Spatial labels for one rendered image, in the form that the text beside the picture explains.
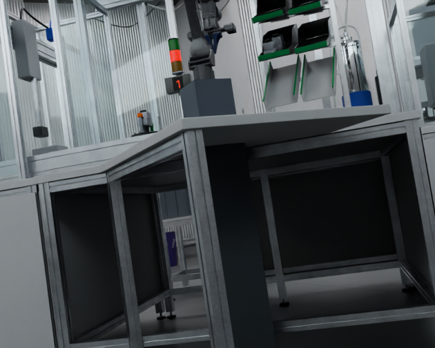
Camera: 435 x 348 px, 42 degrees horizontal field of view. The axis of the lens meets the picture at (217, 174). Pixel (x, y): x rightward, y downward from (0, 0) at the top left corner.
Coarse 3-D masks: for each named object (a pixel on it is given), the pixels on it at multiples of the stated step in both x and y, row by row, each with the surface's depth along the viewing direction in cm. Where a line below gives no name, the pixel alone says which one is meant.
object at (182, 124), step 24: (192, 120) 146; (216, 120) 149; (240, 120) 152; (264, 120) 156; (288, 120) 159; (312, 120) 165; (336, 120) 173; (360, 120) 182; (144, 144) 173; (216, 144) 188
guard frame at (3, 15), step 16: (0, 0) 241; (0, 16) 241; (16, 16) 349; (16, 80) 241; (16, 96) 239; (16, 112) 237; (48, 112) 369; (16, 128) 238; (48, 128) 368; (16, 144) 237; (16, 176) 236
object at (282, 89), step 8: (296, 64) 235; (272, 72) 245; (280, 72) 243; (288, 72) 240; (296, 72) 230; (272, 80) 241; (280, 80) 238; (288, 80) 236; (296, 80) 228; (264, 88) 231; (272, 88) 236; (280, 88) 234; (288, 88) 232; (296, 88) 226; (264, 96) 227; (272, 96) 232; (280, 96) 230; (288, 96) 228; (296, 96) 223; (264, 104) 226; (272, 104) 228; (280, 104) 226
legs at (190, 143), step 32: (160, 160) 171; (192, 160) 147; (224, 160) 190; (192, 192) 149; (224, 192) 189; (224, 224) 188; (256, 224) 193; (128, 256) 220; (224, 256) 186; (256, 256) 191; (128, 288) 219; (224, 288) 146; (256, 288) 190; (128, 320) 217; (224, 320) 145; (256, 320) 188
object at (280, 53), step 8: (296, 24) 248; (272, 32) 252; (280, 32) 251; (288, 32) 250; (296, 32) 245; (264, 40) 243; (288, 40) 252; (296, 40) 242; (288, 48) 226; (264, 56) 229; (272, 56) 229; (280, 56) 228
